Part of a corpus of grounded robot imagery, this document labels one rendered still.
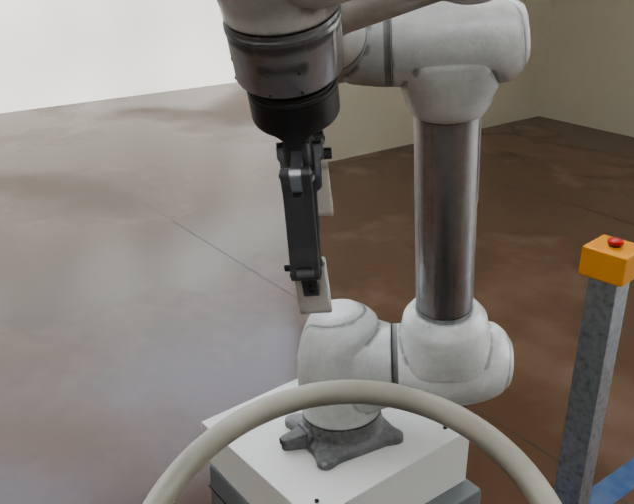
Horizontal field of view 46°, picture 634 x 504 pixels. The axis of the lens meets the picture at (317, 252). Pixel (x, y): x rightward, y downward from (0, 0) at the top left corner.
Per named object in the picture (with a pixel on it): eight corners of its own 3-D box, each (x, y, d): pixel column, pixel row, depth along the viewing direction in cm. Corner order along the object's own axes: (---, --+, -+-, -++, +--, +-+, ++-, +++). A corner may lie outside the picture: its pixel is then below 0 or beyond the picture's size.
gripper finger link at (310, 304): (325, 255, 66) (324, 261, 65) (332, 307, 70) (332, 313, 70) (291, 257, 66) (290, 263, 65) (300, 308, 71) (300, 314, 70)
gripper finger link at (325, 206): (297, 166, 75) (297, 162, 75) (305, 218, 80) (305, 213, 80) (327, 164, 75) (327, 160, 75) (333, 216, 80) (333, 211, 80)
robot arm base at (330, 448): (264, 428, 150) (262, 405, 148) (360, 396, 158) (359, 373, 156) (302, 479, 135) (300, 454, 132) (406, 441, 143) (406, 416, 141)
